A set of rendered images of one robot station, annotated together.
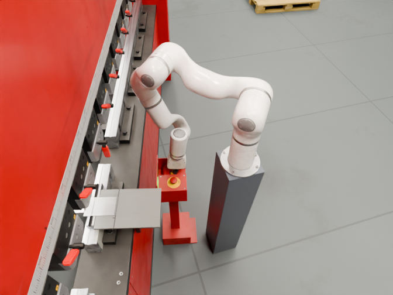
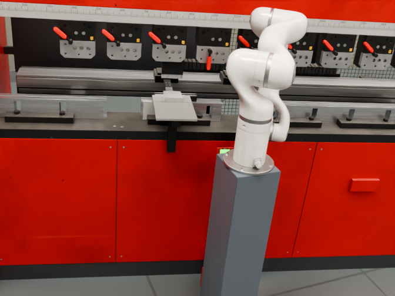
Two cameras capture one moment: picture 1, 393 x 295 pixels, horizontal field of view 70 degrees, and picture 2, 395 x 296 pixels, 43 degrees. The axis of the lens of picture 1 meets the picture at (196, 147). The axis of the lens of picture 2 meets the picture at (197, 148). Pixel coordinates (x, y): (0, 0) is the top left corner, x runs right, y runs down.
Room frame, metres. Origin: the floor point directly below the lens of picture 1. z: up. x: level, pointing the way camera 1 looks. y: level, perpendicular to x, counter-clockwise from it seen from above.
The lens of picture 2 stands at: (0.43, -1.83, 1.91)
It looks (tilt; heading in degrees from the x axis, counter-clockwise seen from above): 28 degrees down; 84
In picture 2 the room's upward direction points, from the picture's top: 6 degrees clockwise
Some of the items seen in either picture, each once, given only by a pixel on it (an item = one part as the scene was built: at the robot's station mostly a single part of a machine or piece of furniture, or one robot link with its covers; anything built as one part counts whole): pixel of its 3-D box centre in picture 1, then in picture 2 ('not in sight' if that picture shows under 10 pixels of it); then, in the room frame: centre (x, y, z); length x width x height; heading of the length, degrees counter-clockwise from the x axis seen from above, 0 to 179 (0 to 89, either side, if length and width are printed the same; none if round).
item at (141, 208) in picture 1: (129, 208); (173, 107); (0.54, 0.27, 1.00); 0.26 x 0.18 x 0.01; 94
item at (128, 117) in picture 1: (127, 122); (291, 122); (1.14, 0.41, 0.89); 0.30 x 0.05 x 0.03; 4
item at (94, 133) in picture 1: (85, 136); (212, 43); (0.70, 0.43, 1.26); 0.15 x 0.09 x 0.17; 4
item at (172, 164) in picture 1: (176, 159); not in sight; (0.91, 0.10, 0.86); 0.10 x 0.07 x 0.11; 96
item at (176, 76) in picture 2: not in sight; (172, 68); (0.53, 0.42, 1.13); 0.10 x 0.02 x 0.10; 4
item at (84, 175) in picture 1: (72, 179); (168, 41); (0.50, 0.42, 1.26); 0.15 x 0.09 x 0.17; 4
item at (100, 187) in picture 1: (95, 204); (175, 97); (0.55, 0.42, 0.99); 0.20 x 0.03 x 0.03; 4
